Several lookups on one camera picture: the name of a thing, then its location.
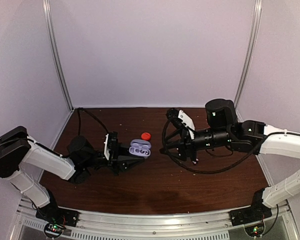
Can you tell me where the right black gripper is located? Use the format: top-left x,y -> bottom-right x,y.
159,127 -> 233,162

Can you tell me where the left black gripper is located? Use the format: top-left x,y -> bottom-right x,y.
82,140 -> 145,176

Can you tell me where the grey oval puck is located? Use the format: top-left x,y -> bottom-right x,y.
129,139 -> 152,158

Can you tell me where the red earbud charging case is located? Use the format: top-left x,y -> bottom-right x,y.
141,132 -> 152,141

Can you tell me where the purple earbud with red hook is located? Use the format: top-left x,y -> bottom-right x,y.
140,149 -> 151,156

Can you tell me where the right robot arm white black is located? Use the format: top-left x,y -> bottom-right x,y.
160,98 -> 300,221

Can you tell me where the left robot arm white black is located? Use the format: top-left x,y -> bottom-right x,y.
0,126 -> 152,222

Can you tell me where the right black camera cable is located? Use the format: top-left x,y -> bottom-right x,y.
161,117 -> 253,175

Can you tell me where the black camera cable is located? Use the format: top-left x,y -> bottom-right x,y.
161,117 -> 253,175
76,107 -> 110,137

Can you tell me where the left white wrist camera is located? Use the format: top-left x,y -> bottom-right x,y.
103,133 -> 110,161

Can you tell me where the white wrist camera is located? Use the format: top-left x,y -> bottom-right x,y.
177,109 -> 196,140
103,133 -> 110,161

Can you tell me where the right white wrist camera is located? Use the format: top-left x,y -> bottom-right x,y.
177,109 -> 196,140

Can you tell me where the left black camera cable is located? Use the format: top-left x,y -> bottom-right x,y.
76,107 -> 110,137

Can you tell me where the front aluminium rail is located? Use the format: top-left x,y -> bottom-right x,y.
7,204 -> 300,240

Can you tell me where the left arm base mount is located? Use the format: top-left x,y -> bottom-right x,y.
31,196 -> 79,240

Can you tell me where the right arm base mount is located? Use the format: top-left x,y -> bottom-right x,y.
229,188 -> 272,238

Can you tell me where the right aluminium frame post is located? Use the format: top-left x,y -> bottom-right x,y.
234,0 -> 263,110

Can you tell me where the aluminium frame post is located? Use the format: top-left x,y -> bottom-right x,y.
234,0 -> 263,110
42,0 -> 74,112

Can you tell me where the left aluminium frame post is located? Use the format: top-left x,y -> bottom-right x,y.
42,0 -> 74,112

